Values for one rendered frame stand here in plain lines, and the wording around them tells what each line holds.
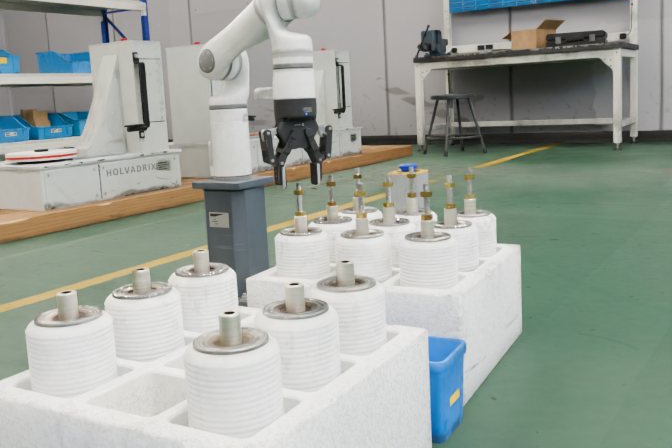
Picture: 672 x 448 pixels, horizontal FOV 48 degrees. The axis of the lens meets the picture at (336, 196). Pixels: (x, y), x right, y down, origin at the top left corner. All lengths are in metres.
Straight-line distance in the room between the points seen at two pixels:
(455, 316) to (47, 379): 0.59
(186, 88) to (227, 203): 2.46
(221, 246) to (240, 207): 0.11
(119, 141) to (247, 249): 2.04
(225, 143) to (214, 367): 1.12
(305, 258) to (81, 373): 0.52
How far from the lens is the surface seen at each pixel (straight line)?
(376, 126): 7.23
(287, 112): 1.28
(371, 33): 7.25
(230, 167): 1.80
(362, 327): 0.93
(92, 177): 3.45
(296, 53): 1.29
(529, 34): 6.13
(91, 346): 0.90
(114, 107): 3.76
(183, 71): 4.22
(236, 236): 1.80
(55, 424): 0.87
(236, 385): 0.73
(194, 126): 4.19
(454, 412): 1.14
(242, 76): 1.83
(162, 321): 0.97
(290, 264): 1.31
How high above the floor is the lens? 0.49
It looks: 8 degrees down
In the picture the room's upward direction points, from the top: 3 degrees counter-clockwise
